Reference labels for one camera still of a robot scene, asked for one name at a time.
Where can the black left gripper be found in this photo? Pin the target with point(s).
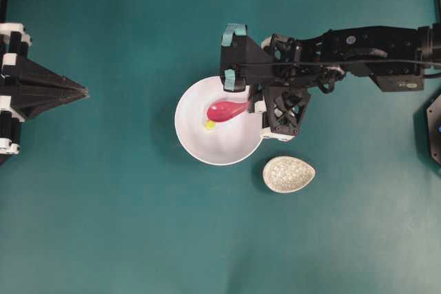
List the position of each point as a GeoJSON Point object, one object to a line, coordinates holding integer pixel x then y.
{"type": "Point", "coordinates": [16, 69]}

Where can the small yellow hexagonal block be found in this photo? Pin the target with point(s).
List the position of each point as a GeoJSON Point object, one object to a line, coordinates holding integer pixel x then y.
{"type": "Point", "coordinates": [209, 124]}

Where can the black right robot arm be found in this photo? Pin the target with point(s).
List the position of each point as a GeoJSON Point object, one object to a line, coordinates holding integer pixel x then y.
{"type": "Point", "coordinates": [395, 59]}

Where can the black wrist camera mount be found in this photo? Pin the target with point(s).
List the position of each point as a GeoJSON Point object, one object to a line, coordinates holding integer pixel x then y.
{"type": "Point", "coordinates": [282, 110]}

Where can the speckled ceramic spoon rest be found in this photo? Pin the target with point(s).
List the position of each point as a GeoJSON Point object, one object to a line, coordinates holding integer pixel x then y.
{"type": "Point", "coordinates": [286, 174]}

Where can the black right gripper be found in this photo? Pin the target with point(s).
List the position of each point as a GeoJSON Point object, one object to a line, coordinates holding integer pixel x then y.
{"type": "Point", "coordinates": [281, 61]}

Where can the white round bowl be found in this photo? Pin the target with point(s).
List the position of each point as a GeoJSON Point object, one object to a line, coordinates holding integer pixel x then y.
{"type": "Point", "coordinates": [228, 142]}

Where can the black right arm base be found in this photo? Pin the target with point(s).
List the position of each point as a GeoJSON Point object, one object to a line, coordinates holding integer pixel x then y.
{"type": "Point", "coordinates": [426, 124]}

